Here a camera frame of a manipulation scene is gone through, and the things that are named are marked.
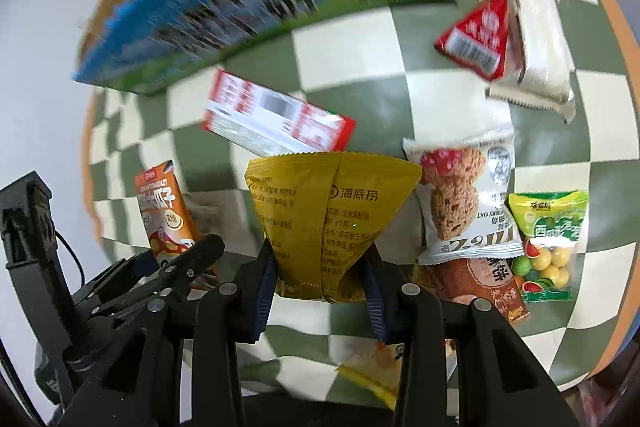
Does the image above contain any white wafer packet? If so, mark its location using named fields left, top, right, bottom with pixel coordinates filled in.
left=486, top=0, right=576, bottom=124

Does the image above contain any black cable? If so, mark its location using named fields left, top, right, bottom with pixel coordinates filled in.
left=53, top=230, right=87, bottom=293

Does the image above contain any brown snack packet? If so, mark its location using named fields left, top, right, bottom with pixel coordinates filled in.
left=411, top=258, right=529, bottom=323

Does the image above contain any green white checkered blanket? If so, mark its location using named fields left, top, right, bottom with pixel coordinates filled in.
left=85, top=0, right=639, bottom=389

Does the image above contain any small red sauce packet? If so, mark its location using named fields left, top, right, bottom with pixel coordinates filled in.
left=434, top=0, right=509, bottom=81

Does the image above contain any red white long snack packet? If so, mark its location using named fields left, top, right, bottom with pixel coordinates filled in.
left=204, top=69, right=356, bottom=157

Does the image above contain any yellow egg biscuit packet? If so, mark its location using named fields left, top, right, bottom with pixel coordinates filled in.
left=335, top=340, right=459, bottom=413

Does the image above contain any green fruit candy packet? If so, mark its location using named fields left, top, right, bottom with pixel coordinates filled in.
left=508, top=190, right=589, bottom=303

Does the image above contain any orange sunflower seed bag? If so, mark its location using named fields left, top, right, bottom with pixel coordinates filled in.
left=134, top=160, right=202, bottom=265

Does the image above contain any yellow hotpot seasoning packet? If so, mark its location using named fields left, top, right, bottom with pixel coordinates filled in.
left=244, top=152, right=422, bottom=303

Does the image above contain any white oat cookie packet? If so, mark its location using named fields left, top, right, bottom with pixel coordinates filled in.
left=402, top=126, right=524, bottom=265

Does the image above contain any pale green snack packet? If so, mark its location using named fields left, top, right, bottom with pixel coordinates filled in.
left=183, top=192, right=219, bottom=235

